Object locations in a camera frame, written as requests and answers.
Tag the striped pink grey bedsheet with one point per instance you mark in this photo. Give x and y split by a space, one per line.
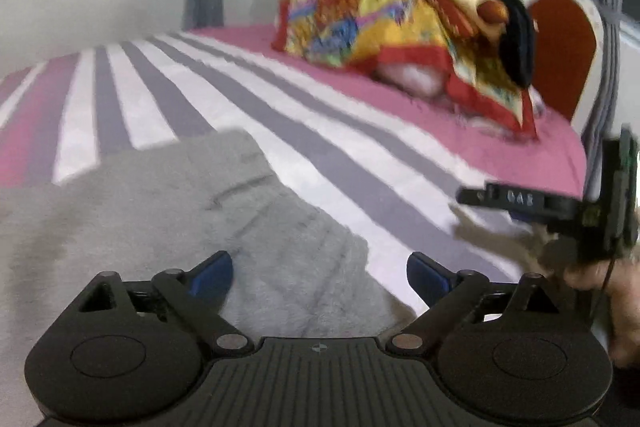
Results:
382 164

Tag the colourful red yellow blanket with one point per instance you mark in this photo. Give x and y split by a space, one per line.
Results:
459 37

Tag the grey fleece pants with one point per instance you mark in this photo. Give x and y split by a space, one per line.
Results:
297 271

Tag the person's right hand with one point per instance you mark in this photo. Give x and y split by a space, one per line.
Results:
623 290

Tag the white pillow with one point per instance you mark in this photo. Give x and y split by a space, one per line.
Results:
422 82

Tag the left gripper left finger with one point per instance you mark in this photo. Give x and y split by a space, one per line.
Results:
197 296

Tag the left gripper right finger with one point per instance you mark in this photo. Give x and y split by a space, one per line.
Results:
451 298

